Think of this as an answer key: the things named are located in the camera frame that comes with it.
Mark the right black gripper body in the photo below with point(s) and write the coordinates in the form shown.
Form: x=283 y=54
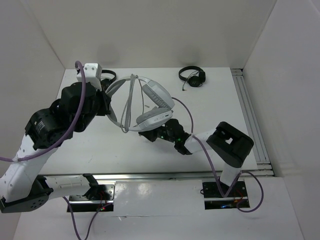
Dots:
x=161 y=132

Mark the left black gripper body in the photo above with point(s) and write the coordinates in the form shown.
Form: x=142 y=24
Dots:
x=101 y=104

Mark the white grey headphones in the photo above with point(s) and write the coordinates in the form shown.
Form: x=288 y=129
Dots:
x=157 y=104

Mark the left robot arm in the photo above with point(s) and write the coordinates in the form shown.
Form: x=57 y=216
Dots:
x=22 y=188

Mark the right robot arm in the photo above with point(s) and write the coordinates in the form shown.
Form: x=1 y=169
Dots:
x=229 y=143

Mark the black headphones left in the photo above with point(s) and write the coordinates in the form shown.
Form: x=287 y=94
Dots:
x=107 y=78

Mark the black headphones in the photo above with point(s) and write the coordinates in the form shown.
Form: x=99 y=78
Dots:
x=107 y=78
x=195 y=79

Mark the black headphones right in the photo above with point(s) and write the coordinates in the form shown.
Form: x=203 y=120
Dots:
x=195 y=79

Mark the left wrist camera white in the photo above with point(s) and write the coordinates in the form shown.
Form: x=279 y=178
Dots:
x=92 y=72

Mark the aluminium rail front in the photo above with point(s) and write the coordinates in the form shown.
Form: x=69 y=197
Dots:
x=154 y=176

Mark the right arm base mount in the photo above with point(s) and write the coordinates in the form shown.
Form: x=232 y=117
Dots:
x=213 y=200

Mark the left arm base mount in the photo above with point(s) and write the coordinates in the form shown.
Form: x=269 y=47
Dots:
x=102 y=199

